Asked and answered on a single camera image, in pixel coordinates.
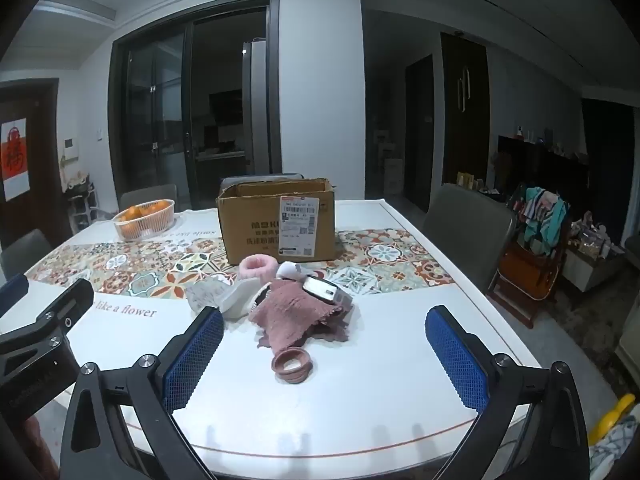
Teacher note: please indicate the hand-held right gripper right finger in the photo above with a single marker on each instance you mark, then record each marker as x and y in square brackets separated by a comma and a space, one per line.
[457, 357]

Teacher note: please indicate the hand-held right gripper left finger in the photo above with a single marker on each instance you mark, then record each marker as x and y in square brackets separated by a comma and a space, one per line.
[195, 355]

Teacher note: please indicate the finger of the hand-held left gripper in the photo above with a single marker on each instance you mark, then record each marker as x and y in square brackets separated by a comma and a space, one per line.
[60, 312]
[12, 287]

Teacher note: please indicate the pink fluffy wristband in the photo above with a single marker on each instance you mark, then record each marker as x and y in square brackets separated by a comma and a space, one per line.
[257, 266]

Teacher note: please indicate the brown cardboard box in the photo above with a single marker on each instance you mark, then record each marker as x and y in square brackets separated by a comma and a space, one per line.
[250, 230]

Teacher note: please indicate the pink cartoon tissue pack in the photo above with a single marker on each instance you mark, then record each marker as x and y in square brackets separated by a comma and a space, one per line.
[322, 288]

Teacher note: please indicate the person's left forearm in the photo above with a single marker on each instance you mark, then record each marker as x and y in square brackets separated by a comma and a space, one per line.
[30, 447]

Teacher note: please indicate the grey dining chair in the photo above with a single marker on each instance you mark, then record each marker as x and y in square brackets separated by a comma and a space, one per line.
[25, 255]
[235, 181]
[150, 194]
[465, 230]

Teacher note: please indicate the white patterned sock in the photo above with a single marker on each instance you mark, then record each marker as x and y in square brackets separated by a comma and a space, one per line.
[205, 295]

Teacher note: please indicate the white folded cloth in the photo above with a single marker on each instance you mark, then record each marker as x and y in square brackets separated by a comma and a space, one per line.
[240, 300]

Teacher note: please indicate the dusty pink cloth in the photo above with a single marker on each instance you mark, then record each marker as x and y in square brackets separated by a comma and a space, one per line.
[285, 315]

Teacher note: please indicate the shoe rack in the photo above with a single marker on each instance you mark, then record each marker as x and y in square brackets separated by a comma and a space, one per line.
[80, 205]

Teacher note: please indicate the dark wooden door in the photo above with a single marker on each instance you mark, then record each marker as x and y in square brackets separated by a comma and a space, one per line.
[45, 185]

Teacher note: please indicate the wooden high chair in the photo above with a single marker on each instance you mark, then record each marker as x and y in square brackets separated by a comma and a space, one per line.
[525, 270]

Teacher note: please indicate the floral patterned tablecloth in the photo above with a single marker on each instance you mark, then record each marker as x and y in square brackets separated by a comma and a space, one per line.
[350, 400]

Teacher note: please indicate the white plastic basket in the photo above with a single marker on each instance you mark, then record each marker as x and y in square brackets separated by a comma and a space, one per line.
[145, 230]

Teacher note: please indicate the small white cloth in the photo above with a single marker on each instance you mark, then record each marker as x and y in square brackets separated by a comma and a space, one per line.
[289, 270]

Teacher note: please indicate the red door poster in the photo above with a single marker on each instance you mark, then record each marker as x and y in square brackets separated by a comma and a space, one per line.
[12, 160]

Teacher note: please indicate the teal striped clothes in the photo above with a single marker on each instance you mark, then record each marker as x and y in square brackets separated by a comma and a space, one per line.
[547, 225]

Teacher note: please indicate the white low cabinet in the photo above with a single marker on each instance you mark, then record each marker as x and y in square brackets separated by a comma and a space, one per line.
[592, 270]

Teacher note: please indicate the yellow plastic toy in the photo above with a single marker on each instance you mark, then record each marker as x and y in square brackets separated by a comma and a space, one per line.
[615, 410]

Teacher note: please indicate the yellow packets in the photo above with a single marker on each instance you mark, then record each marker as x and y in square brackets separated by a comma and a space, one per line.
[470, 181]

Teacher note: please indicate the pile of snack packets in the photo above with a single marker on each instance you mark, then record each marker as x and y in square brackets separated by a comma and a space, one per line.
[592, 240]

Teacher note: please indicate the patterned cloth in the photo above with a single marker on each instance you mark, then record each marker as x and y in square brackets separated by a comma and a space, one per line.
[617, 452]

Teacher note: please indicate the stack of white boxes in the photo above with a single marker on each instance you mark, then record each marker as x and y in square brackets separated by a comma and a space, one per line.
[392, 170]

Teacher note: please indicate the dark sideboard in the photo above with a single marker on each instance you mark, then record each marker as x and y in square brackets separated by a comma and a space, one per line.
[545, 165]

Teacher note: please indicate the sliding glass door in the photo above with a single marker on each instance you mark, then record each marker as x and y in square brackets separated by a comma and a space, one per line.
[150, 110]

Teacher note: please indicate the tall dark cabinet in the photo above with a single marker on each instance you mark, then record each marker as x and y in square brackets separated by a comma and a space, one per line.
[465, 135]

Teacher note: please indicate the dark interior door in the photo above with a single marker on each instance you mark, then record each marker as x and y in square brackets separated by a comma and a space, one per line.
[420, 135]

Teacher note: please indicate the wall intercom panel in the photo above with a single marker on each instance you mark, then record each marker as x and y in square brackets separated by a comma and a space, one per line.
[68, 144]

